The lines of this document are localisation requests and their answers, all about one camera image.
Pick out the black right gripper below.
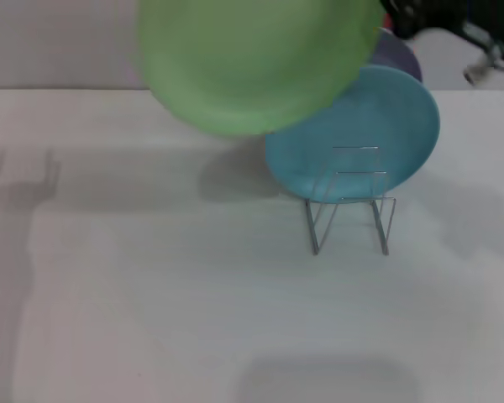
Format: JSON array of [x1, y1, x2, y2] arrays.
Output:
[[379, 0, 470, 41]]

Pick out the green plastic plate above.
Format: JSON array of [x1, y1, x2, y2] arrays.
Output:
[[136, 0, 386, 138]]

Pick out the purple plastic plate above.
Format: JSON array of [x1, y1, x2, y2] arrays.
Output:
[[370, 28, 423, 83]]

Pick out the blue plastic plate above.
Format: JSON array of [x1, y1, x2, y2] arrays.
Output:
[[264, 65, 441, 205]]

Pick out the metal wire plate rack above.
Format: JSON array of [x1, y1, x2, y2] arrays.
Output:
[[304, 145, 398, 256]]

